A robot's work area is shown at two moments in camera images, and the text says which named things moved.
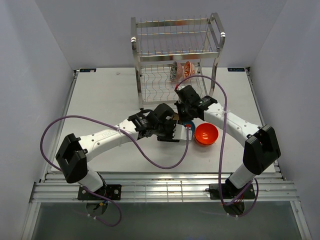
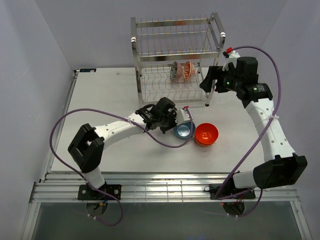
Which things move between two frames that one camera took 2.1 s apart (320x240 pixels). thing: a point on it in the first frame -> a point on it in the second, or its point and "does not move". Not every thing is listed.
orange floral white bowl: x=189 y=70 does not move
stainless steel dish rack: x=172 y=52 does not move
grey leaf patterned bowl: x=176 y=71 does not move
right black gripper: x=179 y=104 -> x=216 y=73
